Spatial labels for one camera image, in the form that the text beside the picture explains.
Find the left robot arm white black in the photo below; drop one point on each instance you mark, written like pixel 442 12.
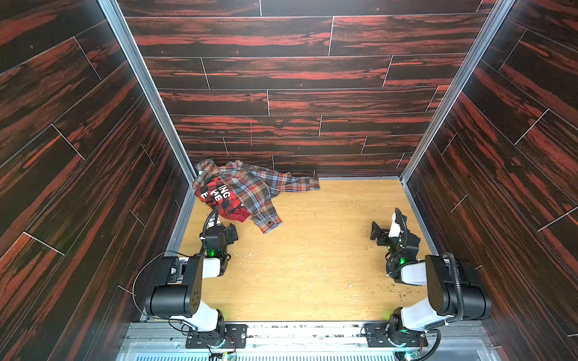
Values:
pixel 175 290

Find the aluminium front rail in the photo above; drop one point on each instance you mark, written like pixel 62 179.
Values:
pixel 298 340

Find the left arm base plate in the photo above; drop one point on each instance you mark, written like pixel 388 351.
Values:
pixel 228 335

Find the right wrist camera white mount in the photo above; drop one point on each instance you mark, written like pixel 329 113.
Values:
pixel 395 229

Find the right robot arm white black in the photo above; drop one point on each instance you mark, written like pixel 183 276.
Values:
pixel 454 291

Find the red black printed shirt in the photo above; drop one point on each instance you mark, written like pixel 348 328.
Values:
pixel 216 194

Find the plaid flannel shirt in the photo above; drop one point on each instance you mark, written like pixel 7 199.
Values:
pixel 255 187

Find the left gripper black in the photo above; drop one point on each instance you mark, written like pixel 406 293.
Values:
pixel 227 233

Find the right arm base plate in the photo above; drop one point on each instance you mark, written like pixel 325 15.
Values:
pixel 385 335

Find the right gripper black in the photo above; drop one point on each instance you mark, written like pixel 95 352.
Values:
pixel 381 234

